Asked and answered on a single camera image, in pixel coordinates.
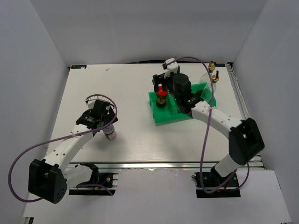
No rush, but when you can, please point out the red cap sauce bottle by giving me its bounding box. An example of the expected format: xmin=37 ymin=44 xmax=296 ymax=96
xmin=156 ymin=84 xmax=168 ymax=108

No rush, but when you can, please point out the red label spice jar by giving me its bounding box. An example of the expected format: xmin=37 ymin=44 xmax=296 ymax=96
xmin=102 ymin=124 xmax=117 ymax=140

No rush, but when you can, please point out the green three-compartment bin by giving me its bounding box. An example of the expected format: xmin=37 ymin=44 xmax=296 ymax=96
xmin=149 ymin=83 xmax=216 ymax=124

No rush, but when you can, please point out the clear oil bottle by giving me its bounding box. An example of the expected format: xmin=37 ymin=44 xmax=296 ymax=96
xmin=199 ymin=61 xmax=216 ymax=84

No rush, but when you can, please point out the oil bottle with dark contents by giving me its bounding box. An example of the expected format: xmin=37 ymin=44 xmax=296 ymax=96
xmin=203 ymin=70 xmax=220 ymax=103

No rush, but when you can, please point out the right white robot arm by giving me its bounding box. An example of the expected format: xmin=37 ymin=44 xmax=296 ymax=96
xmin=152 ymin=65 xmax=265 ymax=186

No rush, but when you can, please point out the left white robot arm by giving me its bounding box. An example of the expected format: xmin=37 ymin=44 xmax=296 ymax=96
xmin=28 ymin=98 xmax=118 ymax=204

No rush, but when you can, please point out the left blue table sticker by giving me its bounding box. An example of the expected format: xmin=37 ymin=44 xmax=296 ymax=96
xmin=71 ymin=65 xmax=87 ymax=69

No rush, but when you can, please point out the blue table sticker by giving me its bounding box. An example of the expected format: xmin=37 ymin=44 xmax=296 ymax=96
xmin=215 ymin=63 xmax=226 ymax=67
xmin=71 ymin=65 xmax=87 ymax=69

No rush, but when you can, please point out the right blue table sticker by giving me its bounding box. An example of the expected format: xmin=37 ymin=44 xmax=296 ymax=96
xmin=215 ymin=63 xmax=226 ymax=67

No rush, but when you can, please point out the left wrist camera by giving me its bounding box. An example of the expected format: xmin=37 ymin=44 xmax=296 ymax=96
xmin=85 ymin=96 xmax=99 ymax=109

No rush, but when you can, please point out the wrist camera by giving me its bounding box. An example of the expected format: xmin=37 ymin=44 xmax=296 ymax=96
xmin=162 ymin=58 xmax=179 ymax=78
xmin=85 ymin=96 xmax=99 ymax=109

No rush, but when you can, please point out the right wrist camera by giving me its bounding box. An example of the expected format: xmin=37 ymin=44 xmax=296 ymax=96
xmin=162 ymin=58 xmax=179 ymax=78

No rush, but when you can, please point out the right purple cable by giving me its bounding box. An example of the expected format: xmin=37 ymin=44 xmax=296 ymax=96
xmin=174 ymin=56 xmax=250 ymax=193

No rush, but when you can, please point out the purple cable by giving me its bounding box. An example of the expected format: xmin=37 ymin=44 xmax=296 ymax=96
xmin=174 ymin=56 xmax=250 ymax=193
xmin=8 ymin=94 xmax=117 ymax=202

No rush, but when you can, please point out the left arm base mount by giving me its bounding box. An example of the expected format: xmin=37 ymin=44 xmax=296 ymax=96
xmin=65 ymin=162 xmax=118 ymax=196

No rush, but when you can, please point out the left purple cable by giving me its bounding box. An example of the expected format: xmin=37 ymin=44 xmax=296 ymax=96
xmin=8 ymin=94 xmax=117 ymax=202

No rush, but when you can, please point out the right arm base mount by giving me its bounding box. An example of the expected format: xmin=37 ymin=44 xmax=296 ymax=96
xmin=191 ymin=172 xmax=241 ymax=198

